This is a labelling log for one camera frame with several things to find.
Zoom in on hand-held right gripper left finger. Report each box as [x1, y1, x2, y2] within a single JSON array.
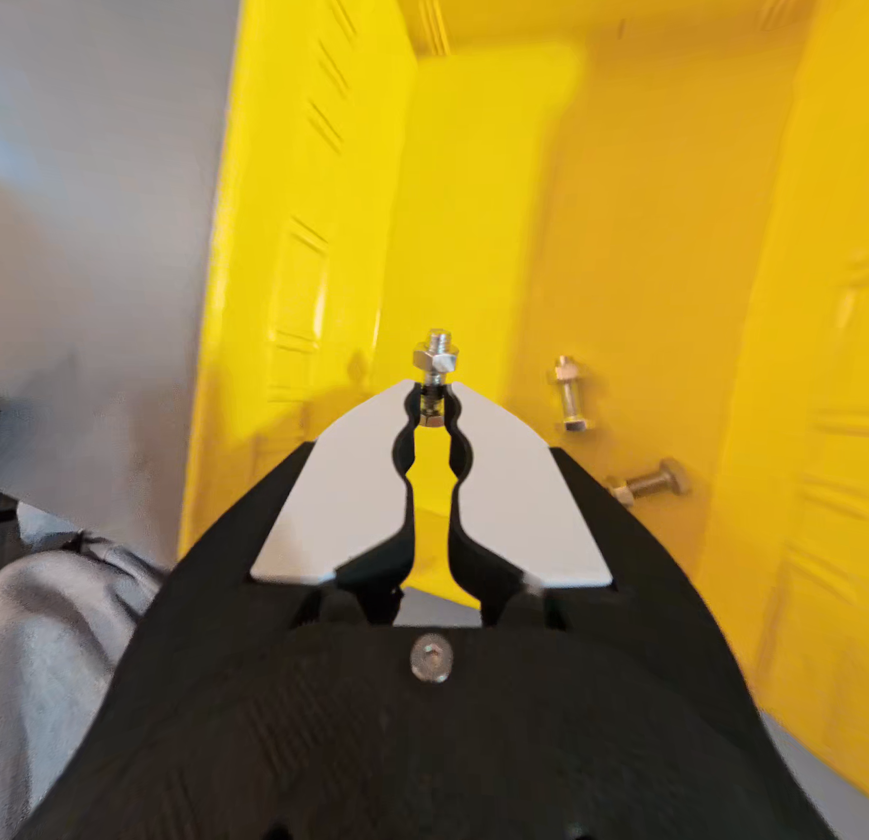
[[250, 379, 416, 586]]

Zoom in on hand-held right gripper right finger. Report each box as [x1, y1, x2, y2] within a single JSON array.
[[448, 380, 615, 591]]

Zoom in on steel hex bolt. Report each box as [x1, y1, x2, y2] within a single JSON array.
[[415, 327, 452, 428]]

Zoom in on yellow plastic bin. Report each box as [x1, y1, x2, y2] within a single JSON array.
[[178, 0, 869, 797]]

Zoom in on grey desk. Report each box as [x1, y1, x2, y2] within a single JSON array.
[[0, 0, 869, 840]]

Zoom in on steel bolt with nut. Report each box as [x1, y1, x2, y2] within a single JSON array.
[[606, 458, 692, 508], [549, 355, 598, 435]]

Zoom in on person's grey clothed torso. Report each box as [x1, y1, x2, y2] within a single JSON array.
[[0, 494, 171, 834]]

